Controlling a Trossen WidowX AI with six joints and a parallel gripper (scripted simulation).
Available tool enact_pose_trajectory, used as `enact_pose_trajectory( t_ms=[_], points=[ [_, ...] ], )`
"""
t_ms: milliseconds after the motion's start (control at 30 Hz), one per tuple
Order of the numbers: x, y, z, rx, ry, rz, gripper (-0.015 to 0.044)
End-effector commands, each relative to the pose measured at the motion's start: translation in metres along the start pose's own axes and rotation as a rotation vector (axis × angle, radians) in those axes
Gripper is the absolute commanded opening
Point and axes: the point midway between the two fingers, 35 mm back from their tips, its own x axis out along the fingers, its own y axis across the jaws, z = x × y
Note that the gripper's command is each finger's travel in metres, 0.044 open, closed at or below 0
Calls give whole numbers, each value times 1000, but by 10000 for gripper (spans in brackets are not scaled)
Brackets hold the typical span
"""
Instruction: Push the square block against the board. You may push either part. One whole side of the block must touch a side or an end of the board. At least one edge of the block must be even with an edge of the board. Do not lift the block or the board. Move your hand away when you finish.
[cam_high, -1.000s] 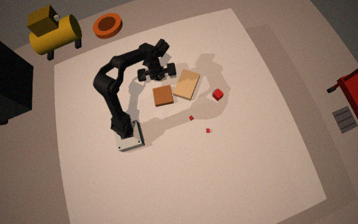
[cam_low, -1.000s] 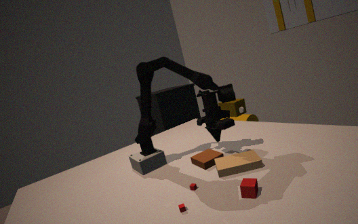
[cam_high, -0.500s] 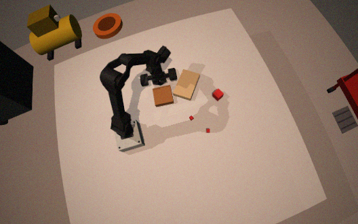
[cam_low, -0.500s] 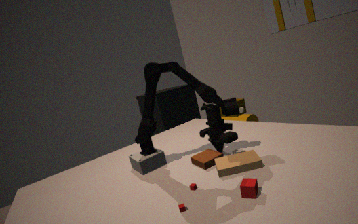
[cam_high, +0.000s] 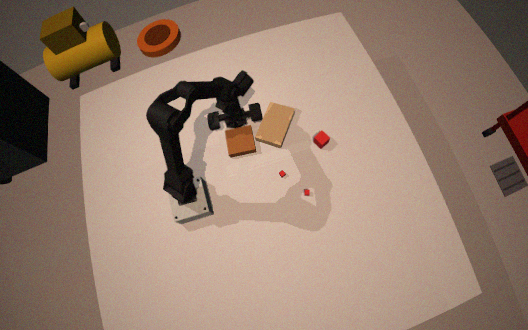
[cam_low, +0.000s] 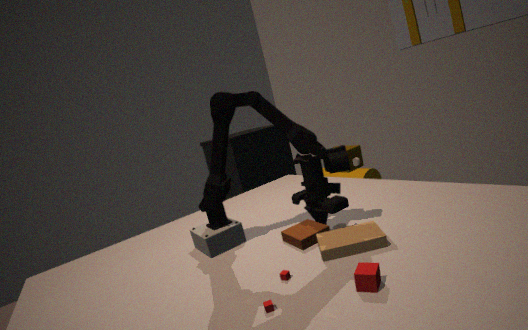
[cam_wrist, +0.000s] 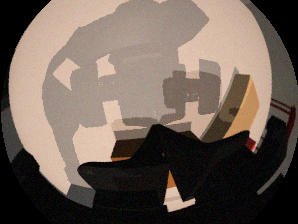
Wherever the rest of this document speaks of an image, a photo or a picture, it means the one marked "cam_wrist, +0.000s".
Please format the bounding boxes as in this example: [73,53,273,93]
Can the tan wooden board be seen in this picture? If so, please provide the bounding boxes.
[201,73,259,144]

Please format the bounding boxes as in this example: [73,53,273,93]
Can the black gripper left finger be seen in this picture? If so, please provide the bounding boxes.
[77,124,170,205]

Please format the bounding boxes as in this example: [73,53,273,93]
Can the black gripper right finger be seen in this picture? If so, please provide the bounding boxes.
[157,123,250,202]

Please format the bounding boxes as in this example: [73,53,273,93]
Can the red cube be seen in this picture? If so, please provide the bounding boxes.
[245,137,255,151]

